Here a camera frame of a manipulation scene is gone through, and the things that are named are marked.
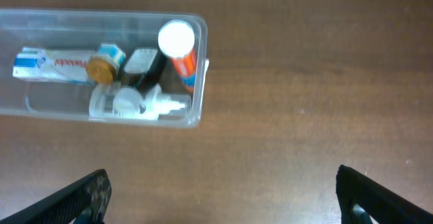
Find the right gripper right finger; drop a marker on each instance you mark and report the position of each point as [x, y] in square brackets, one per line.
[362, 200]

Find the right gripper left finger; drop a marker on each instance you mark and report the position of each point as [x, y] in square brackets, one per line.
[84, 201]

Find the white pump bottle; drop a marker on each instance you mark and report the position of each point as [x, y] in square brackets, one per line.
[116, 101]

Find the gold lid small jar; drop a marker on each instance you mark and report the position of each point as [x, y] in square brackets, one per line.
[104, 64]

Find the dark bottle white cap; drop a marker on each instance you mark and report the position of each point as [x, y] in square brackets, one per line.
[143, 69]

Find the white Panadol box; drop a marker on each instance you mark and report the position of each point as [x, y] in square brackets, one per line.
[35, 64]

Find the orange tablet tube white cap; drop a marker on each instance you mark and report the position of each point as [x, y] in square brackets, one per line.
[176, 40]

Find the clear plastic container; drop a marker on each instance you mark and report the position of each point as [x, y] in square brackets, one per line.
[87, 30]

